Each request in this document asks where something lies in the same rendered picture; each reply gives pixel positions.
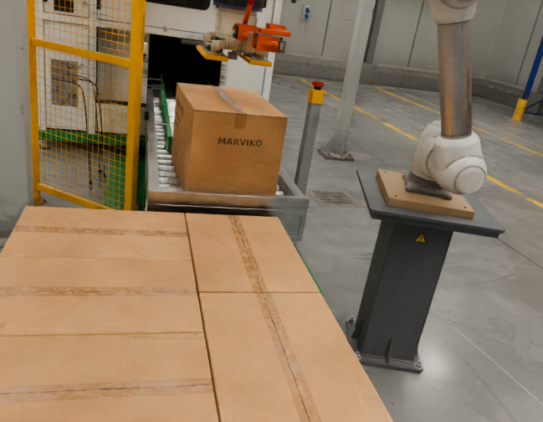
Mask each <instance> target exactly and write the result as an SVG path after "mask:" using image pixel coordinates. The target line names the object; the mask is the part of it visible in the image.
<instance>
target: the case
mask: <svg viewBox="0 0 543 422"><path fill-rule="evenodd" d="M287 120H288V117H287V116H286V115H284V114H283V113H282V112H281V111H279V110H278V109H276V108H275V107H274V106H273V105H271V104H270V103H268V101H266V100H265V99H264V98H263V97H261V96H260V95H259V94H257V93H256V92H255V91H253V90H245V89H237V88H228V87H220V86H211V85H195V84H186V83H177V93H176V104H175V115H174V127H173V138H172V161H173V164H174V167H175V169H176V172H177V176H178V178H179V181H180V184H181V186H182V190H193V191H209V192H224V193H253V194H268V195H275V194H276V189H277V184H278V178H279V169H280V163H281V157H282V152H283V146H284V137H285V132H286V126H287Z"/></svg>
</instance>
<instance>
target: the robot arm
mask: <svg viewBox="0 0 543 422"><path fill-rule="evenodd" d="M478 2H479V0H428V4H429V7H430V10H431V14H432V18H433V21H434V22H435V23H437V24H438V70H439V94H440V119H441V121H433V122H432V123H429V124H428V125H427V126H426V128H425V129H424V130H423V132H422V134H421V136H420V137H419V140H418V142H417V146H416V150H415V152H414V156H413V160H412V167H411V171H410V173H409V174H403V175H402V178H403V180H404V182H405V185H406V188H405V191H407V192H409V193H420V194H424V195H428V196H433V197H437V198H444V199H447V200H452V197H453V196H452V195H451V194H450V193H453V194H457V195H462V194H470V193H475V192H477V191H479V190H480V189H481V188H482V187H483V186H484V183H485V181H486V177H487V167H486V164H485V162H484V157H483V153H482V149H481V144H480V139H479V137H478V136H477V135H476V134H475V133H474V132H473V131H472V74H471V18H473V17H474V15H475V13H476V9H477V6H478Z"/></svg>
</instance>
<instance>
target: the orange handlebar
mask: <svg viewBox="0 0 543 422"><path fill-rule="evenodd" d="M248 32H255V31H253V30H251V31H249V30H243V31H242V32H241V34H242V35H243V38H244V39H248ZM255 33H259V32H255ZM261 33H266V34H272V35H278V36H284V37H290V36H291V32H289V31H286V30H283V29H281V28H276V29H275V30H273V29H267V28H261ZM261 44H262V45H263V46H264V47H267V48H274V49H275V48H277V47H278V43H277V42H276V41H269V40H263V41H262V43H261Z"/></svg>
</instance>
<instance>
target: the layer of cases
mask: <svg viewBox="0 0 543 422"><path fill-rule="evenodd" d="M0 422H393V420H392V418H391V416H390V414H389V413H388V412H387V409H386V407H385V406H384V404H383V402H382V400H381V399H380V397H379V395H378V393H377V392H376V390H375V388H374V387H373V385H372V383H371V381H370V379H369V378H368V376H367V374H366V372H365V370H364V368H363V367H362V366H361V363H360V362H359V360H358V358H357V356H356V355H355V353H354V351H353V349H352V348H351V345H350V343H349V342H348V341H347V339H346V337H345V335H344V333H343V331H342V330H341V328H340V326H339V324H338V323H337V321H336V319H335V318H334V316H333V314H332V312H331V310H330V308H329V307H328V305H327V304H326V302H325V299H324V298H323V296H322V295H321V293H320V291H319V289H318V287H317V285H316V284H315V282H314V280H313V279H312V277H311V275H310V273H309V271H308V270H307V268H306V266H305V264H304V262H303V260H302V259H301V258H300V255H299V254H298V252H297V250H296V248H295V247H294V245H293V243H292V241H291V240H290V238H289V236H288V235H287V233H286V231H285V229H284V227H283V225H282V224H281V222H280V221H279V218H278V217H264V216H244V215H225V214H187V213H185V216H184V213H168V212H148V211H129V210H109V209H90V208H52V207H33V206H26V207H25V209H24V211H23V212H22V214H21V216H20V218H19V220H18V222H17V223H16V225H15V227H14V229H13V232H12V233H11V234H10V236H9V238H8V241H7V243H6V244H5V245H4V247H3V250H2V252H1V254H0Z"/></svg>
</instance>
